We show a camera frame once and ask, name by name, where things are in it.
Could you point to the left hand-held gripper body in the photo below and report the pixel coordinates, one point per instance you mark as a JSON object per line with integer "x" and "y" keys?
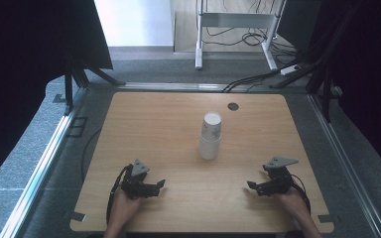
{"x": 135, "y": 183}

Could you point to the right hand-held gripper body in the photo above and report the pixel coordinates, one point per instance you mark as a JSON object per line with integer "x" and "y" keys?
{"x": 279, "y": 181}

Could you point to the white paper cup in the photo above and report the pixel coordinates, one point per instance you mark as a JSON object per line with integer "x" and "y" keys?
{"x": 209, "y": 150}
{"x": 211, "y": 127}

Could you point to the person's right hand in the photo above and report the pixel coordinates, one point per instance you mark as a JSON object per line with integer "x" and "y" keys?
{"x": 291, "y": 203}

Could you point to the person's left hand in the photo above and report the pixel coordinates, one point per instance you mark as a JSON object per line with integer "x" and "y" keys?
{"x": 124, "y": 208}

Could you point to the dark round table grommet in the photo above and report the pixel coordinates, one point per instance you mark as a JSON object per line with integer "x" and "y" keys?
{"x": 233, "y": 106}

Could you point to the black tripod stand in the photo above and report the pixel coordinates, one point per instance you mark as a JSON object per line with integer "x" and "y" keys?
{"x": 325, "y": 82}
{"x": 68, "y": 86}

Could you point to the white power strip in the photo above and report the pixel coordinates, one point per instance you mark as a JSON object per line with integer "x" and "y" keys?
{"x": 290, "y": 69}

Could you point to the black curtain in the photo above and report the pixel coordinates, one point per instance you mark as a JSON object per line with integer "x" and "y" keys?
{"x": 23, "y": 66}
{"x": 373, "y": 82}

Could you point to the aluminium floor rail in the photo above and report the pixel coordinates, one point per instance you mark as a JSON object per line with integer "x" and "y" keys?
{"x": 344, "y": 162}
{"x": 43, "y": 172}
{"x": 172, "y": 87}

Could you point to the white metal desk frame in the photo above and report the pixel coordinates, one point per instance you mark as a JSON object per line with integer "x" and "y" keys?
{"x": 234, "y": 20}

